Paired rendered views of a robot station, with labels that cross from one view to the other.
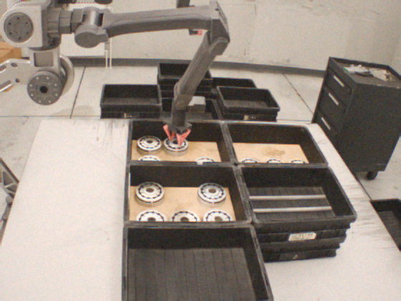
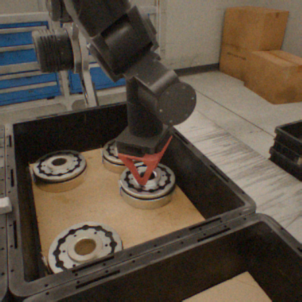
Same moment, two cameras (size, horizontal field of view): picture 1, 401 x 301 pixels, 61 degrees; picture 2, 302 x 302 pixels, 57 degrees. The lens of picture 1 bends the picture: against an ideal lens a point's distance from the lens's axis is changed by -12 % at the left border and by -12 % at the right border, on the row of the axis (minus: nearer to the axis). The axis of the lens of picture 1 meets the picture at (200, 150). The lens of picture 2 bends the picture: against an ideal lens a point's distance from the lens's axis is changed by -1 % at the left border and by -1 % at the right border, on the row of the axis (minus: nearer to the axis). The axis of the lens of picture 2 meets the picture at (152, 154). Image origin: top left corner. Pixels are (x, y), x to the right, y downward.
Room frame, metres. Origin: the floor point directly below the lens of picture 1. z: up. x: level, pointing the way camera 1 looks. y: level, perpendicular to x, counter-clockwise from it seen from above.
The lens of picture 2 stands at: (1.23, -0.30, 1.18)
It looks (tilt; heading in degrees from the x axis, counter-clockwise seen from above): 34 degrees down; 77
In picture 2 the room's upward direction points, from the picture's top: straight up
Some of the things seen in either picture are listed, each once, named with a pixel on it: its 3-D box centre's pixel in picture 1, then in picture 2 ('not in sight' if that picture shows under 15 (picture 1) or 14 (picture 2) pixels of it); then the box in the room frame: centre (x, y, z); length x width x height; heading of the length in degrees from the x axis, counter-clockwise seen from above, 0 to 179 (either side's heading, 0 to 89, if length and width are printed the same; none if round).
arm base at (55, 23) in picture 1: (58, 22); not in sight; (0.98, 0.45, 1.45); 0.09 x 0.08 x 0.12; 13
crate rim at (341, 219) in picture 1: (296, 193); not in sight; (1.02, -0.36, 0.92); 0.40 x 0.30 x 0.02; 101
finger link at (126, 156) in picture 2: (178, 134); (143, 158); (1.30, 0.10, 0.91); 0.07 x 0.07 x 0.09; 56
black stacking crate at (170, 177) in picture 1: (183, 205); not in sight; (0.94, 0.03, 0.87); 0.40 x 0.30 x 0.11; 101
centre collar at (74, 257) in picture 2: not in sight; (85, 247); (1.19, -0.03, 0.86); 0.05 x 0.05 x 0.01
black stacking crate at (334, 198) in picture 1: (292, 203); not in sight; (1.02, -0.36, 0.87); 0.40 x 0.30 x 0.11; 101
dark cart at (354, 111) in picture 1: (357, 122); not in sight; (2.54, -1.21, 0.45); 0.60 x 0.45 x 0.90; 103
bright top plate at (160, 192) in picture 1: (150, 191); not in sight; (1.00, 0.16, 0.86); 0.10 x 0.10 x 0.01
